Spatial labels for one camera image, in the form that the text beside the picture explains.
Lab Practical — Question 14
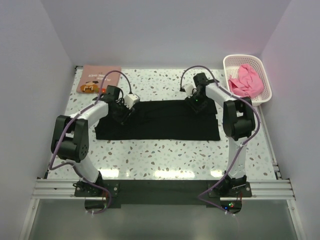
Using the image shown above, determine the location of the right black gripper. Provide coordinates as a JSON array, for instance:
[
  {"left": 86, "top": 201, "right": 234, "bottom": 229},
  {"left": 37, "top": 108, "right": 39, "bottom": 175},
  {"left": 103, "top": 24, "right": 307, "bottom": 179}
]
[{"left": 185, "top": 91, "right": 208, "bottom": 116}]

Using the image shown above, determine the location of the black t shirt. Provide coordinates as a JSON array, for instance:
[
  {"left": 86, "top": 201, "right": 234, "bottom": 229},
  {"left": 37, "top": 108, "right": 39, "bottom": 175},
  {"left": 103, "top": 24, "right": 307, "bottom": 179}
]
[{"left": 95, "top": 99, "right": 221, "bottom": 141}]

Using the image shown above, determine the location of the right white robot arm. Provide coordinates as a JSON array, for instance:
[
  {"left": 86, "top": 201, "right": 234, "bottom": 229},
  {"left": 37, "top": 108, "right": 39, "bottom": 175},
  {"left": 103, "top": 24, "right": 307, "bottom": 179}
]
[{"left": 180, "top": 73, "right": 256, "bottom": 197}]

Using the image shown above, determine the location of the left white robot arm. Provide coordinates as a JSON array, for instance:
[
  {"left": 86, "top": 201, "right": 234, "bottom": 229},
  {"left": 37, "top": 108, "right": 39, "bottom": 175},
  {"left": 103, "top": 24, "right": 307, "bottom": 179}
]
[{"left": 49, "top": 86, "right": 140, "bottom": 197}]

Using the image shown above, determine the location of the folded pink printed t shirt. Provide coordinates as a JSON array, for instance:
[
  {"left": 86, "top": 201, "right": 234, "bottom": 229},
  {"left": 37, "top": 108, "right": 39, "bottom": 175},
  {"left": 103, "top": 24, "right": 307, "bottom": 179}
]
[{"left": 76, "top": 65, "right": 122, "bottom": 94}]

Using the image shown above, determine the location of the white plastic laundry basket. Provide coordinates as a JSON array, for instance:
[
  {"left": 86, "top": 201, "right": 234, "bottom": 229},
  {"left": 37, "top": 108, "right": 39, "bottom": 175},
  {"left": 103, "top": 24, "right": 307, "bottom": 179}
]
[{"left": 223, "top": 54, "right": 272, "bottom": 107}]

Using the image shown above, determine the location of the pink crumpled t shirt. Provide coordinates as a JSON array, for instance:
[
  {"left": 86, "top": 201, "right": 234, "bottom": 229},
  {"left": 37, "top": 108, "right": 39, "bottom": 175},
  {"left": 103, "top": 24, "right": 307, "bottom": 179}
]
[{"left": 228, "top": 64, "right": 264, "bottom": 99}]

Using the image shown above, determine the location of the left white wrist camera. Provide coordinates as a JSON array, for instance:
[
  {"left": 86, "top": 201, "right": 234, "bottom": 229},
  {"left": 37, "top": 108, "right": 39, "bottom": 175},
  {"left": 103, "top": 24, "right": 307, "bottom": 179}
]
[{"left": 124, "top": 93, "right": 140, "bottom": 109}]

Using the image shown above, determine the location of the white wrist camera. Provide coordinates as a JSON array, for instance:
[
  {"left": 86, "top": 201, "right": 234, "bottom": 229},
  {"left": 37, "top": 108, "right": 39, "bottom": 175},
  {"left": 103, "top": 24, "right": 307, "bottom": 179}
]
[
  {"left": 182, "top": 84, "right": 195, "bottom": 98},
  {"left": 124, "top": 93, "right": 140, "bottom": 109}
]

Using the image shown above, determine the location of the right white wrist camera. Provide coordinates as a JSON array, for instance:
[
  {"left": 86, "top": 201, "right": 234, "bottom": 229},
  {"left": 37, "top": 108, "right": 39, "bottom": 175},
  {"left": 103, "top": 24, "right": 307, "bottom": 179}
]
[{"left": 182, "top": 84, "right": 195, "bottom": 98}]

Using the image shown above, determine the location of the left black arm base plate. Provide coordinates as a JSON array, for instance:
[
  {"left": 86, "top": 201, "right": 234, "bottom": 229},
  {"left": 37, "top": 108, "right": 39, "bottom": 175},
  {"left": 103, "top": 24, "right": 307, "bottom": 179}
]
[{"left": 72, "top": 180, "right": 120, "bottom": 197}]

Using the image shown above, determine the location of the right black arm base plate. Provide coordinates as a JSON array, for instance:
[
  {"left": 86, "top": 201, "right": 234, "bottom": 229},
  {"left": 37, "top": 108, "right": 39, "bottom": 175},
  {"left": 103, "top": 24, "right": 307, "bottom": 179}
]
[{"left": 207, "top": 181, "right": 253, "bottom": 198}]

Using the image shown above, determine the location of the aluminium front rail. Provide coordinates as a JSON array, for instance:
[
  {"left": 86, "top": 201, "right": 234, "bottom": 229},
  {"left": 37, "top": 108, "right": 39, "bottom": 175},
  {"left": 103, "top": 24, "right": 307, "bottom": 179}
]
[{"left": 31, "top": 179, "right": 295, "bottom": 200}]

